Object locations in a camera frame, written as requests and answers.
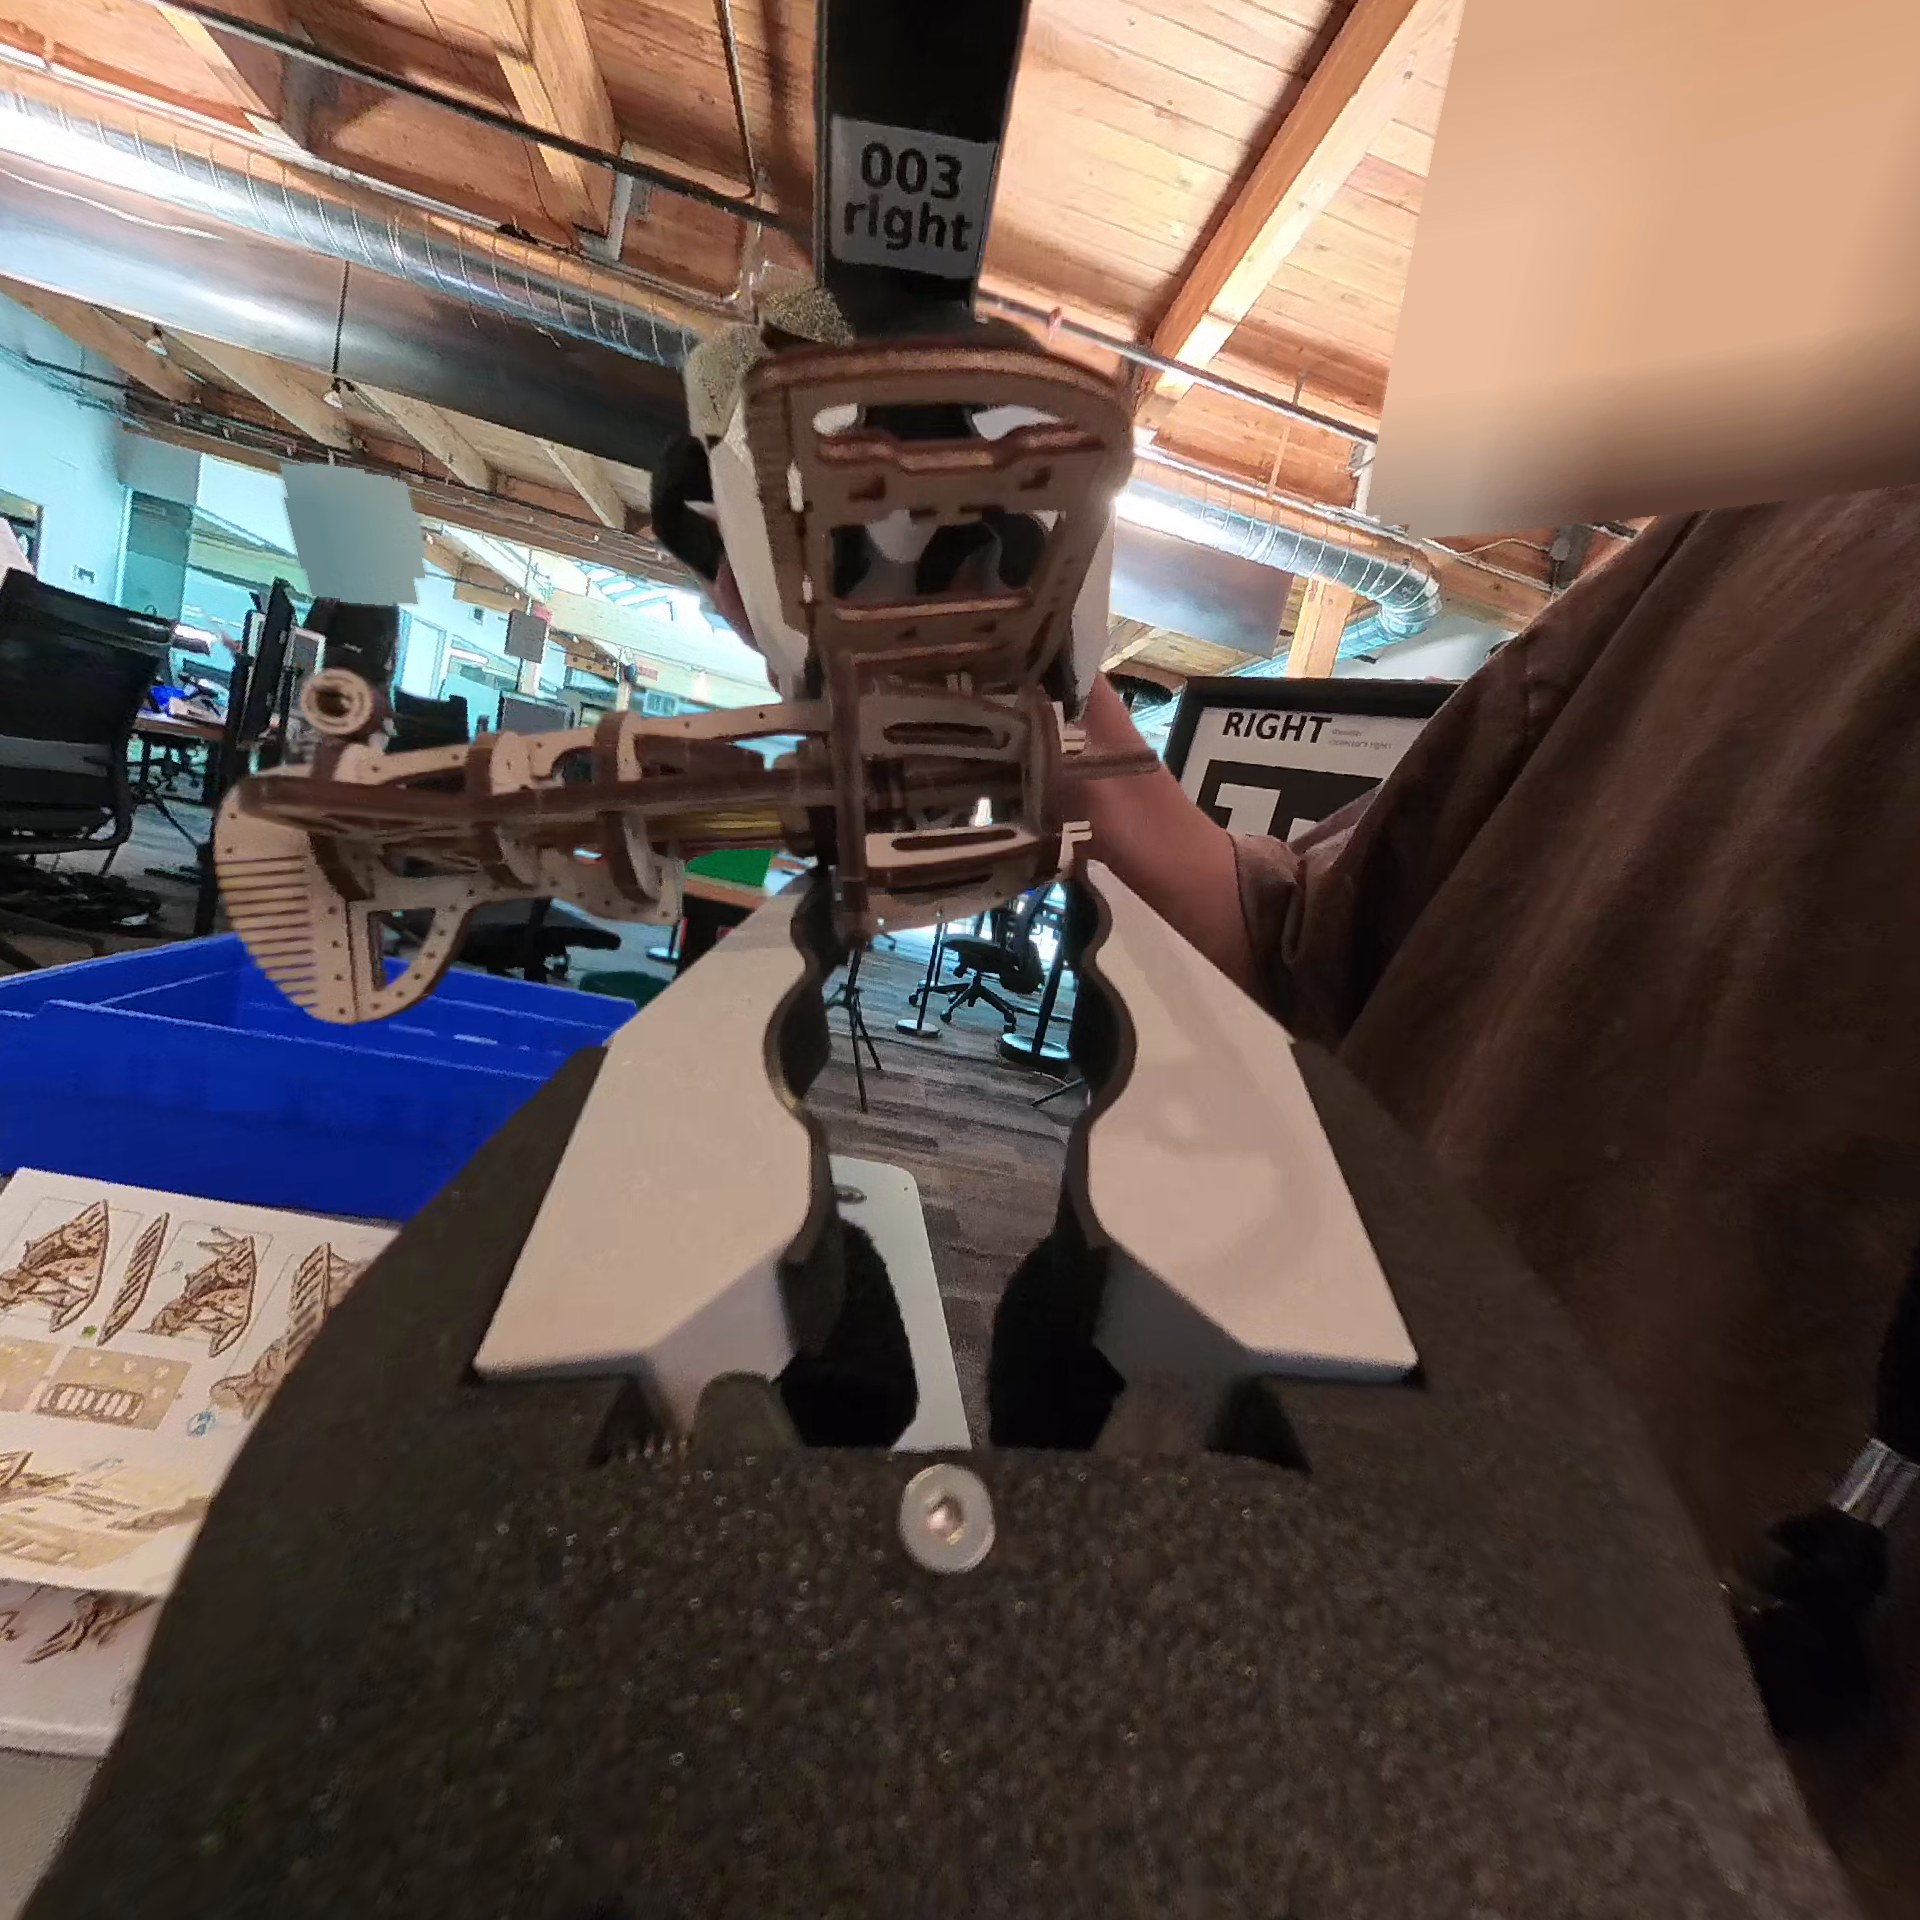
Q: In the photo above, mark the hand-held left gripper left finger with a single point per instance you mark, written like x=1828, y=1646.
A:
x=661, y=1201

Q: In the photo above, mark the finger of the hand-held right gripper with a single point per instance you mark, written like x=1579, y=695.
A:
x=1093, y=599
x=744, y=525

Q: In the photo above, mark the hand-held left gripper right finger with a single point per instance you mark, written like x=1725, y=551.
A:
x=1230, y=1171

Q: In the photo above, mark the wooden model plane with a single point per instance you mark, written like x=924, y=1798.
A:
x=901, y=751

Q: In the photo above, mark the person's right forearm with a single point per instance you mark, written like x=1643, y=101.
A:
x=1163, y=820

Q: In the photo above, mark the framed right marker sign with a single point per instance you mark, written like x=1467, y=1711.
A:
x=1277, y=751

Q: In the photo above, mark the blue plastic bin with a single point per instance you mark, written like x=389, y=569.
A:
x=225, y=1067

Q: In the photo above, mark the instruction booklet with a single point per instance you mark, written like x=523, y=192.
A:
x=150, y=1350

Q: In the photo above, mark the black office chair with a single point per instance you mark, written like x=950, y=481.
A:
x=67, y=720

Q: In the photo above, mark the silver ventilation duct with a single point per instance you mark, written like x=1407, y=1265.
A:
x=1289, y=556
x=376, y=248

